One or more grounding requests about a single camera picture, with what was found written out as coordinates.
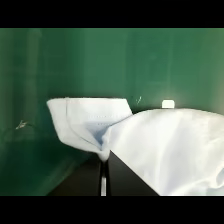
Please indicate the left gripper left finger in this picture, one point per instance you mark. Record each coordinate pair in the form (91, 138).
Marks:
(85, 180)

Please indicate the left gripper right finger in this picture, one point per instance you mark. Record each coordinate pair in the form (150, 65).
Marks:
(125, 178)

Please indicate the white shirt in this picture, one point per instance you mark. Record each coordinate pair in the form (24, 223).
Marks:
(166, 150)

